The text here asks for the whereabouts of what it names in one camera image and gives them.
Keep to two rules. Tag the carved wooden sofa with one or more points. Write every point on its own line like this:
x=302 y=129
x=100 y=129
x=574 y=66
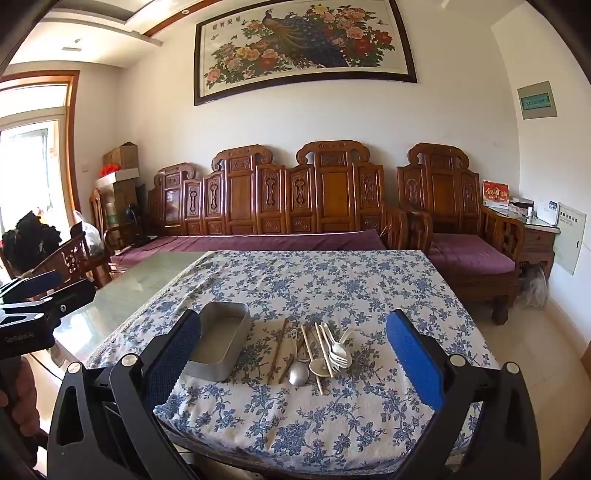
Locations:
x=240 y=194

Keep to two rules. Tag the rectangular metal box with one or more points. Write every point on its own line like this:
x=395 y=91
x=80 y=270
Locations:
x=207 y=367

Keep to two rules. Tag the person's left hand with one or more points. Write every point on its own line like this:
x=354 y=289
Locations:
x=18 y=401

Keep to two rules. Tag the red printed box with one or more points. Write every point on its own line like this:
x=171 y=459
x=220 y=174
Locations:
x=495 y=193

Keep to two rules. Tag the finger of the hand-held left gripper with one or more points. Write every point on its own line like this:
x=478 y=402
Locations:
x=41 y=280
x=74 y=297

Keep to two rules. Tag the purple armchair cushion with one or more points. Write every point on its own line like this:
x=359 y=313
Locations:
x=471 y=258

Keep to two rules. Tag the clear plastic bag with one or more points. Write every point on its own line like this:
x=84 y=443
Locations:
x=90 y=233

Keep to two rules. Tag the wooden door frame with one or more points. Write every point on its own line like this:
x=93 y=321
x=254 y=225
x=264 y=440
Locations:
x=71 y=138

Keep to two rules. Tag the carved wooden chair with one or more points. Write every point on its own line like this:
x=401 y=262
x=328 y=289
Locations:
x=69 y=258

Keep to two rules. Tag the wooden side table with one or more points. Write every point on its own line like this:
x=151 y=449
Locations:
x=538 y=240

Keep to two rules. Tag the purple sofa cushion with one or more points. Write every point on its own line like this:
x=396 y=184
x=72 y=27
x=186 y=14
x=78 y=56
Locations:
x=254 y=242

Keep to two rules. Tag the small cardboard box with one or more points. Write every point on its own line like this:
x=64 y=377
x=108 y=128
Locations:
x=121 y=157

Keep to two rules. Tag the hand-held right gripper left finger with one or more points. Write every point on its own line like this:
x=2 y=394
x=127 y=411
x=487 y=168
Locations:
x=175 y=350

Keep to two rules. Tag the carved wooden armchair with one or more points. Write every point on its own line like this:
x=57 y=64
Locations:
x=438 y=184

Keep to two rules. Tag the tissue box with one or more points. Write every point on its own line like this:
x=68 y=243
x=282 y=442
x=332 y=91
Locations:
x=521 y=206

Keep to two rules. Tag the black clothes pile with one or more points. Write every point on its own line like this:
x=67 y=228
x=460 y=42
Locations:
x=30 y=242

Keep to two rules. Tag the light wooden chopstick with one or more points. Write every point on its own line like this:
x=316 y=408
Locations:
x=313 y=364
x=323 y=346

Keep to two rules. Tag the metal fork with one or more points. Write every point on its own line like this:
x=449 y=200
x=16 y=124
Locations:
x=340 y=357

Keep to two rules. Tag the white box with red flowers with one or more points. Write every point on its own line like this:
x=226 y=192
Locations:
x=121 y=175

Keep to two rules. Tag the metal spoon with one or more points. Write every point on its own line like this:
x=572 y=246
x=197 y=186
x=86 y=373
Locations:
x=298 y=374

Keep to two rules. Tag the white wall cabinet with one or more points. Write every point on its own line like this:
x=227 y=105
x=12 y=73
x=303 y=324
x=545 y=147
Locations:
x=570 y=237

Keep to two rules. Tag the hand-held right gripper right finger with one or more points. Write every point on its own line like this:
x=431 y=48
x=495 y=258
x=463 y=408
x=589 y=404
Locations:
x=415 y=360

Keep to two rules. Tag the grey feather duster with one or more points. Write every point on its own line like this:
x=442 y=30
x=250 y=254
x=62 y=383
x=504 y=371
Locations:
x=533 y=286

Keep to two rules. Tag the framed peacock painting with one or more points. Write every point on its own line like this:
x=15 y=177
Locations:
x=300 y=46

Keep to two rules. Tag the green wall panel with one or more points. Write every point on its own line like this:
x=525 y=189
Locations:
x=536 y=100

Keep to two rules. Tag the blue floral tablecloth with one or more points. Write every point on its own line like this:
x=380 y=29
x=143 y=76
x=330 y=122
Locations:
x=323 y=277

